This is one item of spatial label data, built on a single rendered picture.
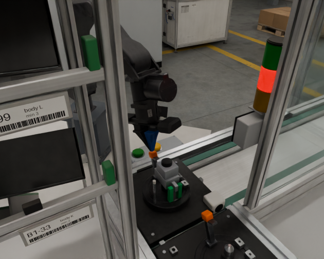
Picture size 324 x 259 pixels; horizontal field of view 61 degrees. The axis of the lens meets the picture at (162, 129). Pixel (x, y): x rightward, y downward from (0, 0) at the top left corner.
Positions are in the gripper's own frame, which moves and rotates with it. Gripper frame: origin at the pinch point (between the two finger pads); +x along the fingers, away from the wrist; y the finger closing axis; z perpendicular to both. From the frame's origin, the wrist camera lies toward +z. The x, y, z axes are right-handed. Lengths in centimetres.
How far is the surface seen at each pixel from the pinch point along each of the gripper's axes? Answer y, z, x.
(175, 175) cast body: -8.3, -1.8, 8.7
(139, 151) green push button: 14.3, 9.7, 10.5
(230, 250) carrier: -27.8, -13.0, 16.0
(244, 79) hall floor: 85, 319, 57
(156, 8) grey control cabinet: 185, 273, -51
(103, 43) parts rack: -26, -35, -29
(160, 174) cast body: -5.1, -4.1, 8.0
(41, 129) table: 72, 9, 8
